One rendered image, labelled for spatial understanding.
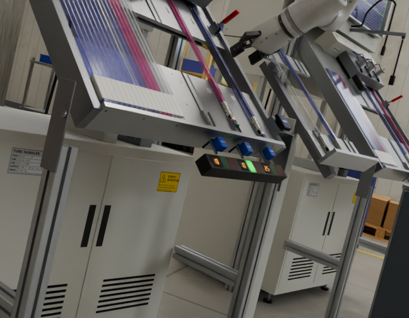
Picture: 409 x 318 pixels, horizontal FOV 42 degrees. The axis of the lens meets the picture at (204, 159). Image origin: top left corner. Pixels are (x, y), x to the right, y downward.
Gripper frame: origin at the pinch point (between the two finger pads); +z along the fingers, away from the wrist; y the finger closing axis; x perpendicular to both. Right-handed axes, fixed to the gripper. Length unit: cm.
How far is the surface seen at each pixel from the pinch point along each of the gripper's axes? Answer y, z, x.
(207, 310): -51, 79, 59
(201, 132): 27.7, 2.8, 27.4
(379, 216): -386, 115, 2
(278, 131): -8.0, 1.6, 22.5
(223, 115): 13.5, 4.4, 19.6
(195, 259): -10, 45, 46
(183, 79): 23.4, 6.0, 10.0
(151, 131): 42, 5, 28
